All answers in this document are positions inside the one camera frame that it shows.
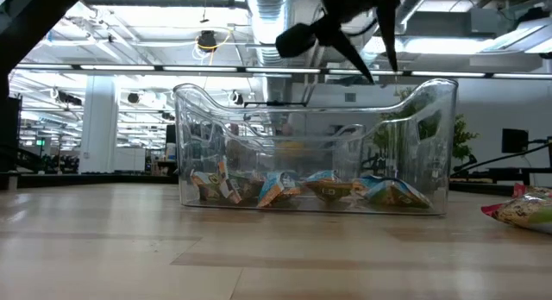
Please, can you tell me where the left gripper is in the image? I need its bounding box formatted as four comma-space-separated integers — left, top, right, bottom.
274, 0, 403, 85

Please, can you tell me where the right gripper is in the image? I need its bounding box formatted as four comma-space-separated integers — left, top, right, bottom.
452, 128, 552, 177

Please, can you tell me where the red granola bar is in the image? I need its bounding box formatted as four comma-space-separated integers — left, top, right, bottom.
480, 182, 552, 235

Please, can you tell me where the small green potted plant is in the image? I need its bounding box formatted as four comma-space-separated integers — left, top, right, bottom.
373, 86, 479, 163

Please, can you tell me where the LED light bar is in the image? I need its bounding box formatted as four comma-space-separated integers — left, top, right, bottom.
12, 62, 552, 80

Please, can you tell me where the black ceiling device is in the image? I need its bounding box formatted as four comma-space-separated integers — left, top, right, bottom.
196, 29, 234, 51

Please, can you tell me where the white square pillar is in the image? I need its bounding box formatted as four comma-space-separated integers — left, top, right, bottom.
78, 75, 120, 175

